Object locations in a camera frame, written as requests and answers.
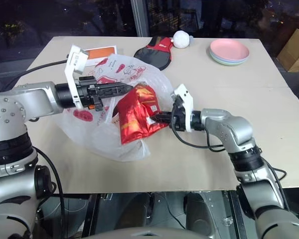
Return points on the black red paddle case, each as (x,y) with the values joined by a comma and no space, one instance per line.
(155,53)

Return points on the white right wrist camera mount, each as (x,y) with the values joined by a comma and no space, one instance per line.
(185,99)

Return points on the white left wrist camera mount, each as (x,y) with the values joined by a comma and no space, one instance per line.
(74,62)

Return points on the white plush ball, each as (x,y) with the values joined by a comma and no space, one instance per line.
(181,39)

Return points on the orange card box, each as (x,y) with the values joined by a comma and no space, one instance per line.
(99,53)

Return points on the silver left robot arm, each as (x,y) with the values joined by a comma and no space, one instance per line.
(27,99)

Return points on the dark rounded shape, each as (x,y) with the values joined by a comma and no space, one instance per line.
(199,214)

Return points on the brown paper bag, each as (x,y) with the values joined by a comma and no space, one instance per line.
(295,51)

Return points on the light green plate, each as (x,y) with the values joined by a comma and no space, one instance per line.
(229,63)

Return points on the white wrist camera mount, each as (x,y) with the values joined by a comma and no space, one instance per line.
(185,99)
(74,62)

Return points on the red foil snack bag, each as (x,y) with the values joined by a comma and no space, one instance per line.
(137,112)

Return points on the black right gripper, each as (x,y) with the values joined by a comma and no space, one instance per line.
(178,114)

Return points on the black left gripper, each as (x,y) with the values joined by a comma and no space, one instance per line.
(86,95)

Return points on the lavender plate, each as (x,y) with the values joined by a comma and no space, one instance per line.
(215,56)

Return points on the white red-printed plastic bag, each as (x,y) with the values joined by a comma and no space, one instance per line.
(109,67)

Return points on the grey window frame post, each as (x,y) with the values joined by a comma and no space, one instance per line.
(139,17)

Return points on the light blue plate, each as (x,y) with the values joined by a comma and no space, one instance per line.
(218,59)

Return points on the pink plate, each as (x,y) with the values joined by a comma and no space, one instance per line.
(229,47)

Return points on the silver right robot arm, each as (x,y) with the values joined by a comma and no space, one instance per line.
(239,129)

